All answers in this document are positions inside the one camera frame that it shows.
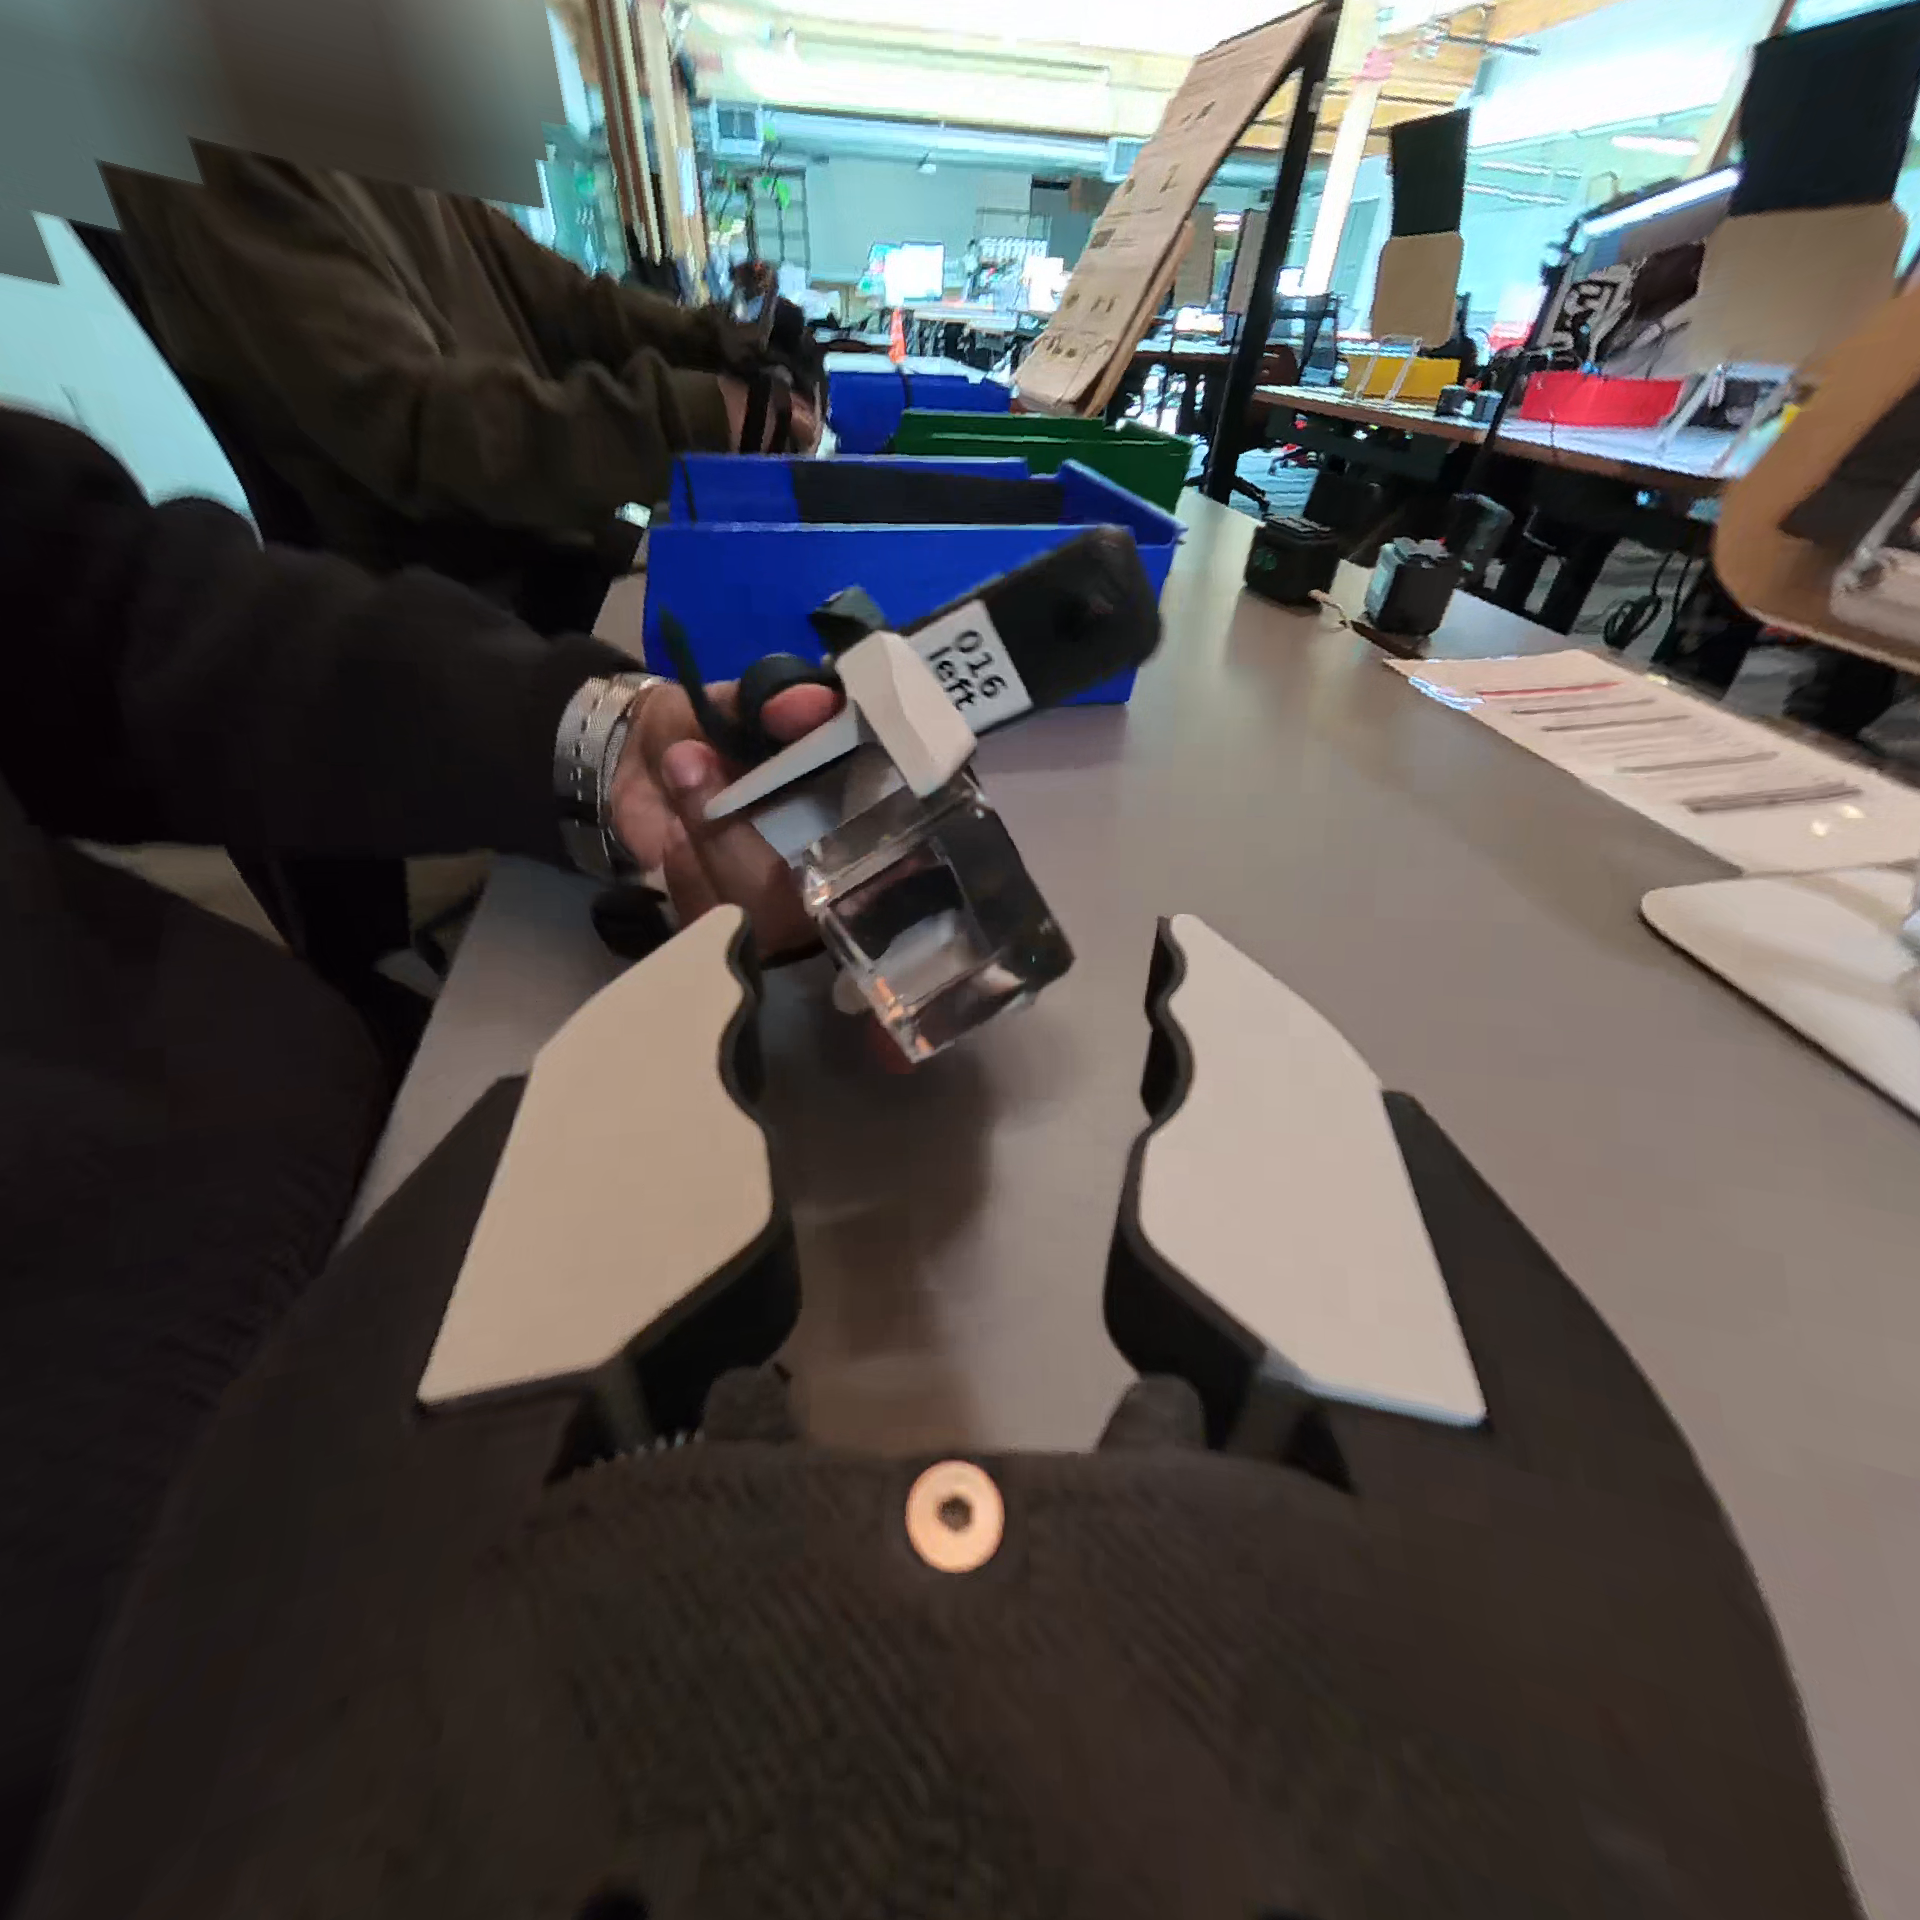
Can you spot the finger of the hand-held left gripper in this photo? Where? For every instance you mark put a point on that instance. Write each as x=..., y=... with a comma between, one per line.
x=781, y=774
x=914, y=713

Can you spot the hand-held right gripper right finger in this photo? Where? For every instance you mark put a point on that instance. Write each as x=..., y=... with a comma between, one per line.
x=1290, y=1200

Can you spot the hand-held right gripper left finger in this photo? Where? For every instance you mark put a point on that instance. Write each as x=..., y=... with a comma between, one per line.
x=616, y=1200

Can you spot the blue storage bin with tag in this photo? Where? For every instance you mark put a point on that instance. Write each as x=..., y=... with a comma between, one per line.
x=751, y=599

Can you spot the clear acrylic cube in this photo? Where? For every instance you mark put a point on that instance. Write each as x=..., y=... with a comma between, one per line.
x=938, y=915

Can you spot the person's left forearm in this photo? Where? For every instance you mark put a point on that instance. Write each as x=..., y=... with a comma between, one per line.
x=300, y=674

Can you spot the person's left hand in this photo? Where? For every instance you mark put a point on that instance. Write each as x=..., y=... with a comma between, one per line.
x=676, y=779

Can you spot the green storage bin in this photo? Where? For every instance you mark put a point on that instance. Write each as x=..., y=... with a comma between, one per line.
x=1049, y=442

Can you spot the black battery charger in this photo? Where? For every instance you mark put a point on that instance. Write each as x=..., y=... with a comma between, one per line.
x=1410, y=586
x=1290, y=563

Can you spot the yellow storage bin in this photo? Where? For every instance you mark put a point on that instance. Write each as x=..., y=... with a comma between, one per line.
x=1401, y=377

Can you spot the black pole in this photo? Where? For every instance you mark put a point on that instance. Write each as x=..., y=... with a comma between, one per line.
x=1276, y=254

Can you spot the cardboard sign board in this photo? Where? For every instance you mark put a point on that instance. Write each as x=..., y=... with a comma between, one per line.
x=1154, y=195

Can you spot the long wooden workbench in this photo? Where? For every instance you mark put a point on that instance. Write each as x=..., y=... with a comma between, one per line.
x=1575, y=447

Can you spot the black and cardboard panel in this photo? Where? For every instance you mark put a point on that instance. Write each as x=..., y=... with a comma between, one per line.
x=1423, y=181
x=1816, y=120

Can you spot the red storage bin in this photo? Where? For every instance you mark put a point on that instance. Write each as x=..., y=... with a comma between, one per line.
x=1599, y=399

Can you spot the printed paper sheet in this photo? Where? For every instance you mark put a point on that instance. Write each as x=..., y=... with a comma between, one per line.
x=1650, y=751

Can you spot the plywood board with black panel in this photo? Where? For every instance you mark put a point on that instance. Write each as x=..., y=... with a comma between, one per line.
x=1799, y=450

